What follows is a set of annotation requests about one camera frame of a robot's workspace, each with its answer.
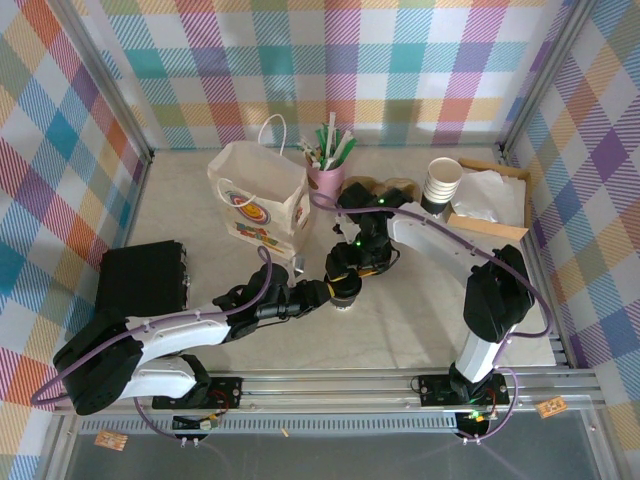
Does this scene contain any crumpled white wrapped straw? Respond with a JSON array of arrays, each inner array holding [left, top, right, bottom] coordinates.
[[297, 138, 324, 169]]

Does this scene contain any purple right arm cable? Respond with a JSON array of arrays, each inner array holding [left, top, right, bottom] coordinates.
[[309, 193, 554, 445]]

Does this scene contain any aluminium side rail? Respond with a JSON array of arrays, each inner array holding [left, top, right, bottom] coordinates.
[[517, 149, 574, 371]]

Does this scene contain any brown cardboard box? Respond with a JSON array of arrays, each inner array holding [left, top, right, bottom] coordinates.
[[446, 157, 532, 242]]

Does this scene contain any black lidded paper coffee cup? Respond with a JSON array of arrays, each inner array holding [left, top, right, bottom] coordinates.
[[329, 277, 364, 315]]

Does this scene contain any orange printed tag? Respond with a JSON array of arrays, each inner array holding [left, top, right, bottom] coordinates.
[[536, 398, 566, 421], [93, 430, 128, 452]]

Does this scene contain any black box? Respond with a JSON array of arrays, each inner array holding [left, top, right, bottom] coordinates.
[[94, 240, 190, 321]]

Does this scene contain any flat white paper sheet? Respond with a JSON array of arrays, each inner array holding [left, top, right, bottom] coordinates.
[[492, 172, 527, 227]]

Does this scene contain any pink straw holder cup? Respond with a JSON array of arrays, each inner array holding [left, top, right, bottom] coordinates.
[[305, 160, 347, 207]]

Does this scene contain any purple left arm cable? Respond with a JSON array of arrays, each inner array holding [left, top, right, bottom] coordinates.
[[30, 245, 275, 444]]

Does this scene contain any small wired connector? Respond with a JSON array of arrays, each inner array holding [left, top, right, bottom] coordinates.
[[171, 413, 222, 433]]

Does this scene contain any crumpled white paper sheet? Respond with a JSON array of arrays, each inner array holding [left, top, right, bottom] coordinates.
[[451, 172, 501, 225]]

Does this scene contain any long white straw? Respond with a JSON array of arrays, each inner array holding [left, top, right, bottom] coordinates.
[[325, 112, 339, 164]]

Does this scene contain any brown pulp cup carrier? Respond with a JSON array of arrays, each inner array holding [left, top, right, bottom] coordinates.
[[348, 175, 422, 205]]

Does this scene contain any white printed paper bag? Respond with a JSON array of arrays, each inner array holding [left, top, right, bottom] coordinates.
[[207, 113, 314, 262]]

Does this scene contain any black round connector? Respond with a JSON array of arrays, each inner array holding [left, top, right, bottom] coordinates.
[[455, 409, 494, 437]]

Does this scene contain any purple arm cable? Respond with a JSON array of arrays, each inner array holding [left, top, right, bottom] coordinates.
[[309, 193, 554, 445], [30, 245, 275, 444]]

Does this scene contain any aluminium frame post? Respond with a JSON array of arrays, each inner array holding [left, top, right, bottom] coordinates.
[[498, 0, 596, 157], [62, 0, 155, 164]]

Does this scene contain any aluminium mounting rail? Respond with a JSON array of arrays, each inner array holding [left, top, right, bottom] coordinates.
[[53, 370, 604, 415]]

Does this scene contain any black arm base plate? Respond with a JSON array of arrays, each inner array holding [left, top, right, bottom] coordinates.
[[151, 375, 245, 410], [417, 373, 511, 408]]

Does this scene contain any grey slotted cable duct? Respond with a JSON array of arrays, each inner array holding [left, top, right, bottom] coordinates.
[[78, 417, 462, 437]]

